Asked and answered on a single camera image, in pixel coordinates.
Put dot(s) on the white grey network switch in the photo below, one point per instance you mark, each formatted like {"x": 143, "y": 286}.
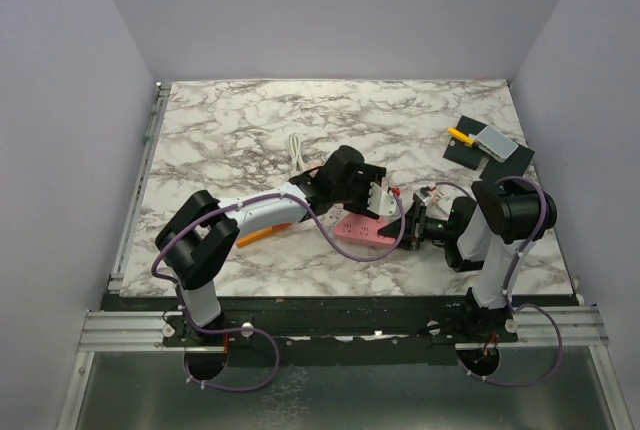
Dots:
{"x": 495, "y": 144}

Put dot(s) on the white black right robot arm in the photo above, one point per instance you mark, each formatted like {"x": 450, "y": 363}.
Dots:
{"x": 490, "y": 231}

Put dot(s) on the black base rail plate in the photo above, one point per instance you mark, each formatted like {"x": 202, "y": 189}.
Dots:
{"x": 302, "y": 331}

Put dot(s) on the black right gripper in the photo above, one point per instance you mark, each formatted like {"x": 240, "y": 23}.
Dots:
{"x": 415, "y": 233}

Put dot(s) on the orange power strip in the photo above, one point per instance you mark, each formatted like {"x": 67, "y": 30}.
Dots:
{"x": 260, "y": 235}

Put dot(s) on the aluminium frame rail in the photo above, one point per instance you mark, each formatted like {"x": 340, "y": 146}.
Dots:
{"x": 230, "y": 137}

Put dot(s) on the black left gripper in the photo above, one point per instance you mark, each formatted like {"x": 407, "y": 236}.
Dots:
{"x": 366, "y": 175}

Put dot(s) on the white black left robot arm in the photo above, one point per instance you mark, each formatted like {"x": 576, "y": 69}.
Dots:
{"x": 197, "y": 240}

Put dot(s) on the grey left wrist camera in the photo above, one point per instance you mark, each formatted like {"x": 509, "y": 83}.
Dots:
{"x": 382, "y": 202}

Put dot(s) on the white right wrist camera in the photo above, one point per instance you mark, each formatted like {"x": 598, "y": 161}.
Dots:
{"x": 427, "y": 197}

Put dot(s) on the pink triangular power strip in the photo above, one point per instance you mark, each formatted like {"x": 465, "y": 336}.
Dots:
{"x": 361, "y": 230}

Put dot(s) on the black flat box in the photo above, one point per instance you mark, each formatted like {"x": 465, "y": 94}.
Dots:
{"x": 515, "y": 165}

